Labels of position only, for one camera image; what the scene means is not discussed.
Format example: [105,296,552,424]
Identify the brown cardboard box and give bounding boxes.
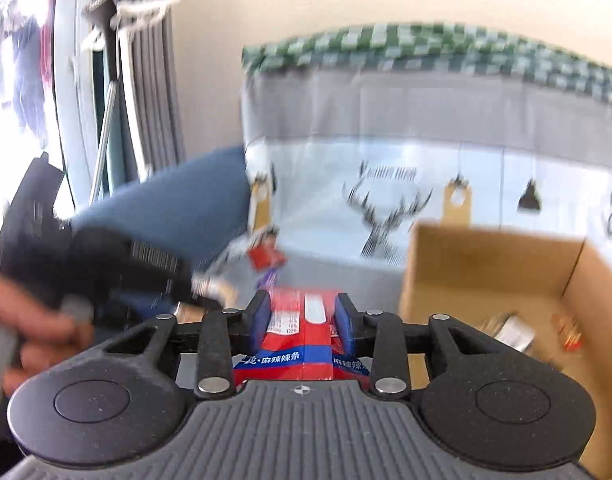
[398,220,612,480]

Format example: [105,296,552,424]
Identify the green checked cloth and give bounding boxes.
[242,22,612,107]

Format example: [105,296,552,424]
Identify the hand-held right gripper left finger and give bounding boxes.
[103,290,273,402]

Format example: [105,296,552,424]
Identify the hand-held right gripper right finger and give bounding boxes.
[334,292,511,401]

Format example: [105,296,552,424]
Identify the dark hanging clothes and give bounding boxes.
[0,0,52,133]

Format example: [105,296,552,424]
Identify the red and blue snack packet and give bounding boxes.
[233,287,371,387]

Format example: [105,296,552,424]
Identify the white clothes hanger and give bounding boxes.
[80,0,181,54]

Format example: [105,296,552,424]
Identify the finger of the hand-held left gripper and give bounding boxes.
[173,287,225,314]

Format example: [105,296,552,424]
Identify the white window frame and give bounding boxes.
[52,0,110,207]

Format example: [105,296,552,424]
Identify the blue sofa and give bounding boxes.
[70,145,253,283]

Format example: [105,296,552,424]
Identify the person's left hand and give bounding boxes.
[0,272,95,397]

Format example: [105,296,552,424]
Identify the silver snack packet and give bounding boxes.
[478,312,537,354]

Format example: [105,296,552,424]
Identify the small red snack packet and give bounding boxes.
[248,237,287,272]

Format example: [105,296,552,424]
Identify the grey deer print cloth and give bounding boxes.
[238,66,612,282]

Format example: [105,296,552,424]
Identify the orange snack packet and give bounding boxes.
[551,312,585,354]

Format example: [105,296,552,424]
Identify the grey curtain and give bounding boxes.
[120,0,187,182]

